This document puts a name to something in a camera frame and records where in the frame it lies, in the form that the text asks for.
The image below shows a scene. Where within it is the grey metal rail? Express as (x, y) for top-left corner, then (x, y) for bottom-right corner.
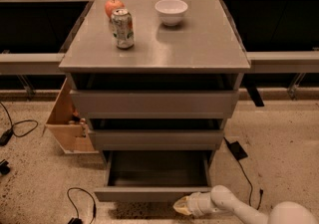
(246, 51), (319, 74)
(0, 54), (64, 75)

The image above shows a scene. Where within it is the grey top drawer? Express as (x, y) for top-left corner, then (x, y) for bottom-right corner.
(71, 90), (239, 118)

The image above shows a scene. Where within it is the grey drawer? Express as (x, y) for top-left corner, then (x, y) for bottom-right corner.
(71, 90), (239, 118)
(89, 130), (224, 150)
(95, 150), (211, 202)

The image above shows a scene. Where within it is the black power adapter right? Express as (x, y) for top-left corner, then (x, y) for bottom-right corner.
(228, 141), (247, 160)

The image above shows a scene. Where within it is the grey bottom drawer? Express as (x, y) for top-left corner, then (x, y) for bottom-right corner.
(95, 150), (211, 202)

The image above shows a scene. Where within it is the grey drawer cabinet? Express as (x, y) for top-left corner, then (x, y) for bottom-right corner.
(58, 0), (252, 169)

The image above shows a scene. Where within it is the red apple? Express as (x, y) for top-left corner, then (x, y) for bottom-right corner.
(105, 0), (125, 17)

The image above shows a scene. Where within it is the black cable right floor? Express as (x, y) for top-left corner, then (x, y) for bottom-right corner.
(224, 137), (265, 212)

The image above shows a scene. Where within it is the black cable bottom left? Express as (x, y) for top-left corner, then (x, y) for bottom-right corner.
(67, 186), (98, 224)

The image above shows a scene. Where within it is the black object left edge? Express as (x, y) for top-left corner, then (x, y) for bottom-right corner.
(0, 159), (10, 175)

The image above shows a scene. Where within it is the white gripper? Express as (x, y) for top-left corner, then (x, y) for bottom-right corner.
(173, 192), (212, 217)

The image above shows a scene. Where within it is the grey metal rail right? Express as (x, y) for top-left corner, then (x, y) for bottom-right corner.
(246, 51), (319, 74)

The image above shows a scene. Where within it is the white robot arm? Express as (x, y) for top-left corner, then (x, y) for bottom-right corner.
(173, 185), (319, 224)

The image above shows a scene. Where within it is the black cable left floor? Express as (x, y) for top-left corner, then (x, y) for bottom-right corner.
(0, 101), (40, 146)

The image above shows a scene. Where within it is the grey metal rail left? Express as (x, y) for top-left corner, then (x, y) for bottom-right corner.
(0, 54), (64, 75)

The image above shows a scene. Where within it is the black cable floor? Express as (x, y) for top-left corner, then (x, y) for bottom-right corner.
(224, 137), (265, 212)
(0, 101), (40, 146)

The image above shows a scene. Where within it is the white ceramic bowl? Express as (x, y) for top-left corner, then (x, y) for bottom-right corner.
(155, 0), (188, 26)

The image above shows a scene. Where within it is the grey middle drawer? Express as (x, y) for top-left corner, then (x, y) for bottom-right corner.
(89, 130), (224, 150)

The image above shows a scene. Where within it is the crumpled soda can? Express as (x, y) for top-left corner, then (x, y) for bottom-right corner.
(111, 8), (135, 49)

